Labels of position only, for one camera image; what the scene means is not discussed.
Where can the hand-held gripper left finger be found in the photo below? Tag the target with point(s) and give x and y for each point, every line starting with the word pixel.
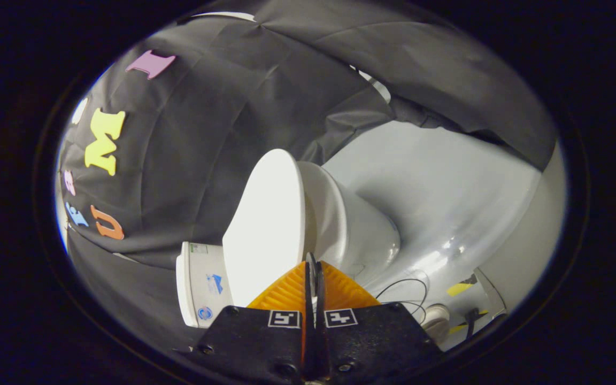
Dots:
pixel 254 342

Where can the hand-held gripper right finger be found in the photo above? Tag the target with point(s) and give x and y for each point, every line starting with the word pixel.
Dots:
pixel 377 337

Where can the black lid pull tab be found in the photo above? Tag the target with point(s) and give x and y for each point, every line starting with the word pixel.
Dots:
pixel 312 272

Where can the white toilet lid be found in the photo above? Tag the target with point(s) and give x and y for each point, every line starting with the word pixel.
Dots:
pixel 265 224

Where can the white toilet tank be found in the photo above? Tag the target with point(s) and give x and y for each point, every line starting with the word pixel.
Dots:
pixel 201 289

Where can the white toilet bowl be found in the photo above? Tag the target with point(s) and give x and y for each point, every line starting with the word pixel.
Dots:
pixel 356 230

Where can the white round floor fitting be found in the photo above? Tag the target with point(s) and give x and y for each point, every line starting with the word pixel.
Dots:
pixel 436 321

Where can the yellow floor tape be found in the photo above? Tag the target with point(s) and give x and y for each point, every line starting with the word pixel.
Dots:
pixel 459 289

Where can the white flat board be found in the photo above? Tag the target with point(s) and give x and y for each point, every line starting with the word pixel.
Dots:
pixel 492 291

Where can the black backdrop cloth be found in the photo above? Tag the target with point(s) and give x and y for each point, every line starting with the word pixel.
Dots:
pixel 206 133

